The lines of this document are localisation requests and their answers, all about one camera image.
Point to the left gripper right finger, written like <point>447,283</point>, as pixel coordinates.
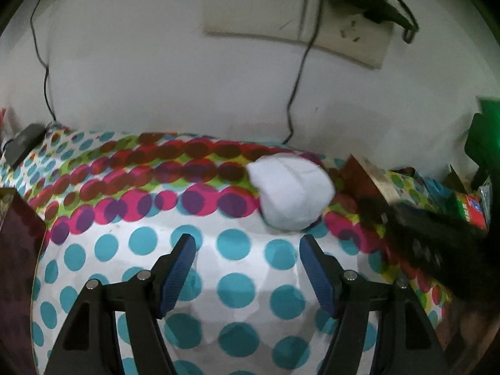
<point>406,341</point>

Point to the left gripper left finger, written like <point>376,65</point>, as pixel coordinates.
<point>88,341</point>

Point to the white sock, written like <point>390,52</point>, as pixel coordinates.
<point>293,191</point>

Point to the red green medicine box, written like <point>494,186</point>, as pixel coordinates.
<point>469,209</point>

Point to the dark metal tin box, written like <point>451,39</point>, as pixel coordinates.
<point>22,234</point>

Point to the polka dot cloth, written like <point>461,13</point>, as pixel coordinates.
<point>112,203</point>

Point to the black phone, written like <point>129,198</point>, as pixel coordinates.
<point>17,149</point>

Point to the white wall socket plate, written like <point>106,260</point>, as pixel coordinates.
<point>343,30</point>

